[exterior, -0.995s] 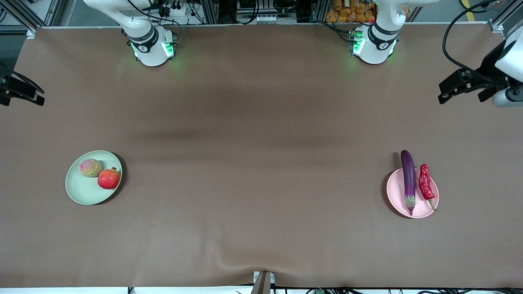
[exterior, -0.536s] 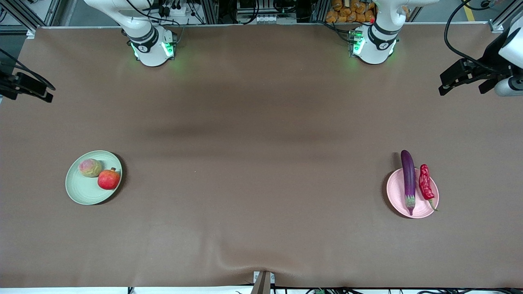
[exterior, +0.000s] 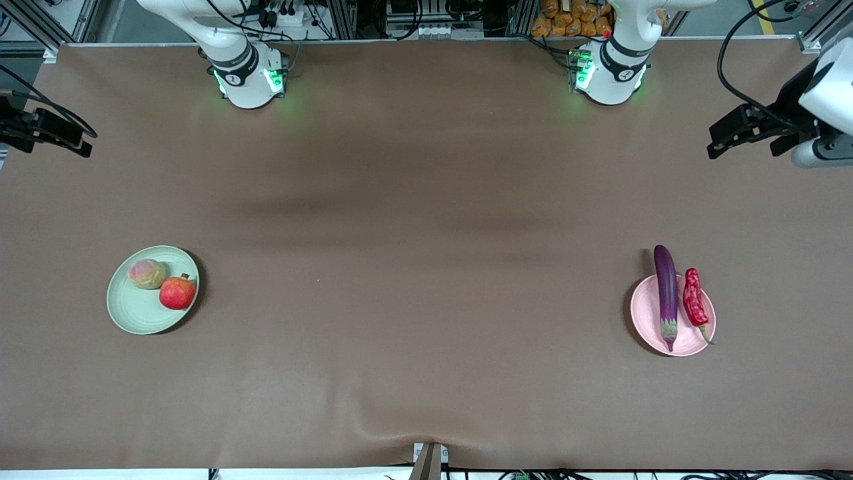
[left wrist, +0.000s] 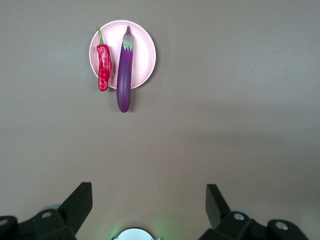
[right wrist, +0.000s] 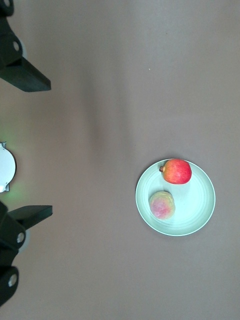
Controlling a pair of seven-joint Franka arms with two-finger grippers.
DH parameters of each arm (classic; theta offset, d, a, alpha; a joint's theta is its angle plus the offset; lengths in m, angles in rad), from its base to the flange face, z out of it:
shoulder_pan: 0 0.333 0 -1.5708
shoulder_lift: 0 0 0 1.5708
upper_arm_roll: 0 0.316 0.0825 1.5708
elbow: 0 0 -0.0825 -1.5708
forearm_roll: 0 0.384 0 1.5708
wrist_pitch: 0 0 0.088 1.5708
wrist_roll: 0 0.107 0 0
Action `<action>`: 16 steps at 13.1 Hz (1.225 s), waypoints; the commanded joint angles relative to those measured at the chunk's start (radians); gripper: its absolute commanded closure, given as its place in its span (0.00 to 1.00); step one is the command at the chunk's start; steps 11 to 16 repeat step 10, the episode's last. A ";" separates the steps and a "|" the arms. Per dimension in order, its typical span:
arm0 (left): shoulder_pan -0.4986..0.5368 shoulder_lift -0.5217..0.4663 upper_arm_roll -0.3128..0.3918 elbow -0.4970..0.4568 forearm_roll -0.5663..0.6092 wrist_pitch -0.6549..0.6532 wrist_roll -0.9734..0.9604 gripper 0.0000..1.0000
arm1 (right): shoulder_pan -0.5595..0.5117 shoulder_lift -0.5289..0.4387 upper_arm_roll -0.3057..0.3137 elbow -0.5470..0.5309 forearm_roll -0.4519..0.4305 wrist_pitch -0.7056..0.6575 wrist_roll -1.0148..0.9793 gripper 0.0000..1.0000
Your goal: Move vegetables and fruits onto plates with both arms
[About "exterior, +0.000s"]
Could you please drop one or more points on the white terminal block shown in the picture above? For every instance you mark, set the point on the white terminal block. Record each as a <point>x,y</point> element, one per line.
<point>436,31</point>

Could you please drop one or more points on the red chili pepper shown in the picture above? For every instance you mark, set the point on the red chili pepper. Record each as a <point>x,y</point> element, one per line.
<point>693,300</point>

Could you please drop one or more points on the light green round plate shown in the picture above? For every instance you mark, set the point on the light green round plate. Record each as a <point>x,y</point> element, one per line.
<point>133,310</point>

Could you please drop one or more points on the brown table cloth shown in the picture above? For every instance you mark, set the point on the brown table cloth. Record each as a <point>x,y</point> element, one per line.
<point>426,266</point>

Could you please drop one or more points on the pink round plate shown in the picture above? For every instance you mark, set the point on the pink round plate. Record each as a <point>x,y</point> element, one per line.
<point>646,313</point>

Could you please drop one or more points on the purple eggplant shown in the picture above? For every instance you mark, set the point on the purple eggplant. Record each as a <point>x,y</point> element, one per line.
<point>666,286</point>

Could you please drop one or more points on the white power strip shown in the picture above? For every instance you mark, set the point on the white power strip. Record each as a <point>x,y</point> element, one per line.
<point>283,16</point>

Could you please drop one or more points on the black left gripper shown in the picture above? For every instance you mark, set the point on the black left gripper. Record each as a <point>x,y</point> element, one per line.
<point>790,95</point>

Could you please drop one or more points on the bag of orange items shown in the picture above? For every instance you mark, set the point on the bag of orange items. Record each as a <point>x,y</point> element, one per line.
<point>573,16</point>

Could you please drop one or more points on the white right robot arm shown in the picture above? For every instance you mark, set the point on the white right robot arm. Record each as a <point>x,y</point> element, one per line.
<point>240,66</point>

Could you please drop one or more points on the aluminium frame post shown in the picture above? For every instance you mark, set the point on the aluminium frame post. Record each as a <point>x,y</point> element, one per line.
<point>820,26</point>
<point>33,26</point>

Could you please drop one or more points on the pink yellow peach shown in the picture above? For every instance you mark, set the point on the pink yellow peach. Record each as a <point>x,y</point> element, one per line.
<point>146,274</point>

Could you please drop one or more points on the red pomegranate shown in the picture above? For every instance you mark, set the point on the red pomegranate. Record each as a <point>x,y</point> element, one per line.
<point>177,293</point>

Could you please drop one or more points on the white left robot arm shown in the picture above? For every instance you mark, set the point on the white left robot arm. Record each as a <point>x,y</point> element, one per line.
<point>616,73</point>

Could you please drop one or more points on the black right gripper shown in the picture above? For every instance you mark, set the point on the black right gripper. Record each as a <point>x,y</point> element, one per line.
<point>14,126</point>

